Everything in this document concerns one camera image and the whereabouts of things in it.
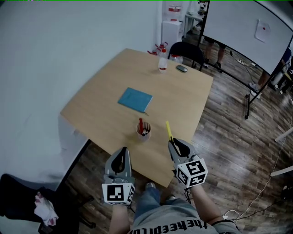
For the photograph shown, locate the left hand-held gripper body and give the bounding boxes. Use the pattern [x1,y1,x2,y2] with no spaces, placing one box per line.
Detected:
[102,174,136,206]

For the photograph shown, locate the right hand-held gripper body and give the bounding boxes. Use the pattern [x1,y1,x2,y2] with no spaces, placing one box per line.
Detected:
[172,154,209,189]

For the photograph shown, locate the yellow utility knife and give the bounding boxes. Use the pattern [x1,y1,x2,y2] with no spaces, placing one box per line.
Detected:
[165,120,175,143]

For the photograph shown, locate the person's right forearm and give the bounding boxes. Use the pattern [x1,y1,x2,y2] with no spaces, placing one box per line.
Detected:
[189,183,227,227]

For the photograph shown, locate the person's left forearm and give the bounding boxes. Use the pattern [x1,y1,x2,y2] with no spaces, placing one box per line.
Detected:
[109,202,136,234]

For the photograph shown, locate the person's blue jeans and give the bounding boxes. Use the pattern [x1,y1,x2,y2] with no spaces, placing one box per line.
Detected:
[133,186,193,221]

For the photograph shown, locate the paper pen cup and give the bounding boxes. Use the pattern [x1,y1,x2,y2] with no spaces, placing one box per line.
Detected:
[136,122,152,143]

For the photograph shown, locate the person's grey printed t-shirt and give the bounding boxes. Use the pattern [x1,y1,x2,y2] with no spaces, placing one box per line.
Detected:
[127,204,241,234]

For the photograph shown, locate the blue notebook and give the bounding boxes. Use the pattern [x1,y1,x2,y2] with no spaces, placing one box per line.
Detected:
[117,87,153,113]

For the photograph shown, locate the crumpled white tissue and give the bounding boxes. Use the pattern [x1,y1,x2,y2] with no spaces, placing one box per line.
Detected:
[33,191,60,227]

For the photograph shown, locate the clear plastic bottle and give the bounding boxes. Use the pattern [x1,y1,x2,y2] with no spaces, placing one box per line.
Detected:
[157,57,168,74]

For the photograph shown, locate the water jug with red cap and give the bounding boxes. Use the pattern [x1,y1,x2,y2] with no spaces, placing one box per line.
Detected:
[170,54,184,65]

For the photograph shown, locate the black chair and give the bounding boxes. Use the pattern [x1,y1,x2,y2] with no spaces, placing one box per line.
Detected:
[167,41,205,72]

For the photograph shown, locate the black bag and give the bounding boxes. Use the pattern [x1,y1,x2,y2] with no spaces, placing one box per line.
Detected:
[0,173,80,234]

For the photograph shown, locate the white water dispenser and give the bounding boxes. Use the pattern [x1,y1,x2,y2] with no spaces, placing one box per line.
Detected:
[162,20,184,47]

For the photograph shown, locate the whiteboard on black stand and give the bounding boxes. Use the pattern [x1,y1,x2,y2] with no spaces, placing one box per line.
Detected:
[197,0,293,120]

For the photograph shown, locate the large water jug red label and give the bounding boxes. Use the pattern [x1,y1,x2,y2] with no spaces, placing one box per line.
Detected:
[168,0,184,21]

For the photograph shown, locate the white paper sheet red dot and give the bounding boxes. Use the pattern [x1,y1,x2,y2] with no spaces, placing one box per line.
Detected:
[254,18,271,43]

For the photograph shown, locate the white cable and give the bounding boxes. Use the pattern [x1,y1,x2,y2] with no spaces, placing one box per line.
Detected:
[222,134,289,221]

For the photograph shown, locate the white table frame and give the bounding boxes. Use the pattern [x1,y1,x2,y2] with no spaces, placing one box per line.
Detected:
[270,127,293,177]

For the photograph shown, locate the empty water jug red handle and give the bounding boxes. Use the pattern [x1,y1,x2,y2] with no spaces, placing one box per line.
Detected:
[147,42,169,58]

